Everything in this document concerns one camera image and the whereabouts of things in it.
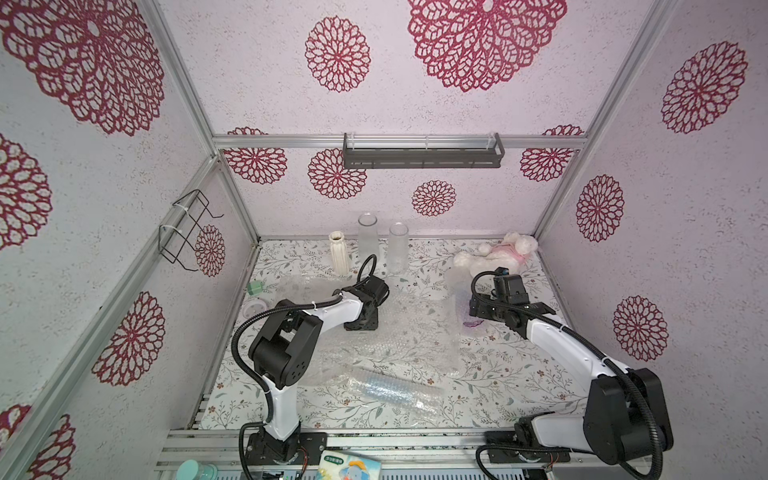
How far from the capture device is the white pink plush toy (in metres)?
1.00

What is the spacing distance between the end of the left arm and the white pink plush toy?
14.4 inches

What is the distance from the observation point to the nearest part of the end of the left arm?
712mm
